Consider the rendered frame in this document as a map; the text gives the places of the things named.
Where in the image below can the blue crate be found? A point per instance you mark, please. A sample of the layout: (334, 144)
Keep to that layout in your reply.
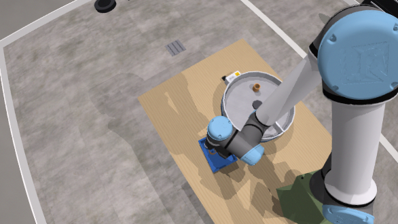
(216, 162)

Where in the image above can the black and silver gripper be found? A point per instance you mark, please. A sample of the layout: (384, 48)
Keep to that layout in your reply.
(224, 153)

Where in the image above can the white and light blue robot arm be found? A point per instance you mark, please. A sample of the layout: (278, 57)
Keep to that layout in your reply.
(357, 63)

